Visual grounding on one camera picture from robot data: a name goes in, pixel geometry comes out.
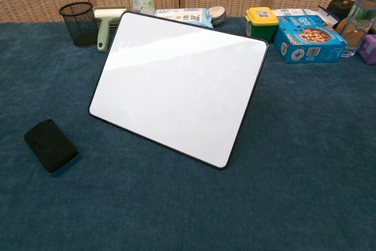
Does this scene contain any purple box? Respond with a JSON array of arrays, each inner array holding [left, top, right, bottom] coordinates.
[[358, 34, 376, 65]]

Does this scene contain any blue wet wipes pack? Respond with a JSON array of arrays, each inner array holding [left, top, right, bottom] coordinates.
[[153, 8, 217, 28]]

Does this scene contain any black and blue eraser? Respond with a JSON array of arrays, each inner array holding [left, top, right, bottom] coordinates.
[[23, 119, 83, 178]]

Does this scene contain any blue tablecloth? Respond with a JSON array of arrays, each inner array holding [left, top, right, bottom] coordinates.
[[0, 15, 376, 251]]

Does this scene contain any dark green bag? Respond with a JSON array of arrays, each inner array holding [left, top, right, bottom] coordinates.
[[326, 0, 370, 21]]

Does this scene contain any white board black frame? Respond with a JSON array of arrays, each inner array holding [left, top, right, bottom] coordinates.
[[88, 11, 270, 170]]

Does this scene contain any white and blue carton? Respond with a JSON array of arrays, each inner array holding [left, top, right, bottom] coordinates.
[[270, 8, 320, 18]]

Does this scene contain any black mesh pen holder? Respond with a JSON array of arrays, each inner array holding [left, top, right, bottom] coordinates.
[[58, 1, 98, 48]]

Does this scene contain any green container with yellow lid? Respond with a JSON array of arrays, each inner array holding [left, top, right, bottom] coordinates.
[[244, 6, 279, 43]]

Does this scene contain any green lint roller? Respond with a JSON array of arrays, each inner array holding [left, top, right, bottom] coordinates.
[[93, 5, 128, 53]]

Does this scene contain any blue cookie box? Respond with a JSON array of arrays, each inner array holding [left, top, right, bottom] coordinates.
[[273, 14, 348, 64]]

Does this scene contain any stack of paper bowls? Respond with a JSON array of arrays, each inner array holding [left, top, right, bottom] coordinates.
[[207, 6, 228, 27]]

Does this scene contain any clear plastic water bottle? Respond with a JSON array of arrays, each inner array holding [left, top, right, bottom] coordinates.
[[340, 0, 376, 58]]

